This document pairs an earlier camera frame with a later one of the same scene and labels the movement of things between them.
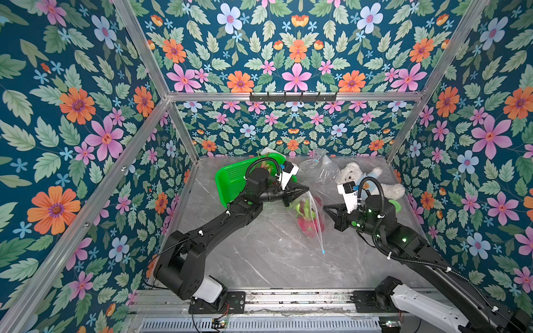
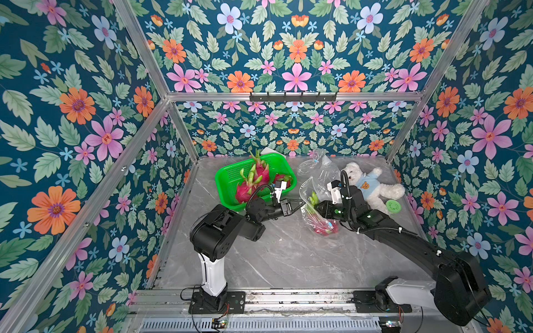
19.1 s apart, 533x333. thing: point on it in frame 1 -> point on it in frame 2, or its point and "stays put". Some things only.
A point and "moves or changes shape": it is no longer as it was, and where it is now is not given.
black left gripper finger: (298, 190) -> (289, 202)
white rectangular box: (267, 150) stays put
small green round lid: (398, 208) stays put
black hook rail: (293, 98) stays put
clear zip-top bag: (307, 213) moves or changes shape
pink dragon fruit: (311, 227) -> (317, 221)
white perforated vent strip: (261, 324) stays put
